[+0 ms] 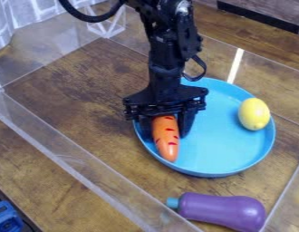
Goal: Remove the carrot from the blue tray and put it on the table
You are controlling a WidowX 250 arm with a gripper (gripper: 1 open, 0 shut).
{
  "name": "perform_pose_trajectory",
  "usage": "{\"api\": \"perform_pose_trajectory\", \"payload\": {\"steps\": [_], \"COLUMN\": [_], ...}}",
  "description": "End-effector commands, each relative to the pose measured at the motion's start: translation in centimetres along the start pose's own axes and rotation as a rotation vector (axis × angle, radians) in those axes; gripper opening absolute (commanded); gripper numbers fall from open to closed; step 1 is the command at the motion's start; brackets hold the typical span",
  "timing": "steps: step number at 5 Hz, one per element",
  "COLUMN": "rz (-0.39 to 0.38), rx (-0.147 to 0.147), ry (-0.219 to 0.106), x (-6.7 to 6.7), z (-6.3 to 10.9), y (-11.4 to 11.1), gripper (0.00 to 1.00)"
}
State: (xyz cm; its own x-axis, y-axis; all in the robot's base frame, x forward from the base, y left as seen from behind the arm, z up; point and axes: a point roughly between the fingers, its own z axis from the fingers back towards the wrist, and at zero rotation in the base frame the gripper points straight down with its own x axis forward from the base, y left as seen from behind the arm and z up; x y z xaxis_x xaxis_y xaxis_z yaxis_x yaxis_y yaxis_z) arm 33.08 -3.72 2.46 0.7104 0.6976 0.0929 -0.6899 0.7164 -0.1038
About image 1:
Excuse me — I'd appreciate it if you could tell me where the purple toy eggplant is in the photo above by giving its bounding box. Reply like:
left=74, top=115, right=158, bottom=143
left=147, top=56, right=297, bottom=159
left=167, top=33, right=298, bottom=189
left=166, top=192, right=267, bottom=232

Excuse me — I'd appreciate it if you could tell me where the yellow toy lemon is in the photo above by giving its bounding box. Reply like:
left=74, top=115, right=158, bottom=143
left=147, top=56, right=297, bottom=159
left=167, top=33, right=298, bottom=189
left=239, top=98, right=271, bottom=131

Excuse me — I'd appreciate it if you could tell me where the blue plastic tray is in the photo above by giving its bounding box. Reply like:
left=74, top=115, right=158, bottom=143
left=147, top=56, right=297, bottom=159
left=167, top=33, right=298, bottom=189
left=138, top=78, right=277, bottom=178

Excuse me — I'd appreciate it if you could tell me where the dark wooden baseboard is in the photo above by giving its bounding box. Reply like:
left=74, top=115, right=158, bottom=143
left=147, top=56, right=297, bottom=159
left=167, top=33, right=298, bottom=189
left=216, top=0, right=299, bottom=34

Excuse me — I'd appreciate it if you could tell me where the blue plastic crate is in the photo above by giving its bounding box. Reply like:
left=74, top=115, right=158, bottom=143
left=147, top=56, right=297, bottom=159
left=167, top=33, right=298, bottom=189
left=0, top=200, right=24, bottom=232

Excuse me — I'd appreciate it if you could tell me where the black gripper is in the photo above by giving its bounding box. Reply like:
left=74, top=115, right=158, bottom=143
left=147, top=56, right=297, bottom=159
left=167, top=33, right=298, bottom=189
left=124, top=65, right=208, bottom=141

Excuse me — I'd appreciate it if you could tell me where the clear acrylic enclosure wall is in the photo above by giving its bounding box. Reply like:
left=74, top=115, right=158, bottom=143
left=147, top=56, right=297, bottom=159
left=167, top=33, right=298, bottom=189
left=0, top=5, right=299, bottom=232

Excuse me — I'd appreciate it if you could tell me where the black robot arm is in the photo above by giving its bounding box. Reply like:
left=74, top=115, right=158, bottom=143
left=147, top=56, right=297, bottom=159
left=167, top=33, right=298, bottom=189
left=124, top=0, right=208, bottom=139

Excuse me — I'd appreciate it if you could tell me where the orange toy carrot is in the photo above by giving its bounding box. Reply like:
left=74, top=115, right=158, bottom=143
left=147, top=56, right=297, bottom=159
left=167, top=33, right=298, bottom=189
left=152, top=115, right=180, bottom=162

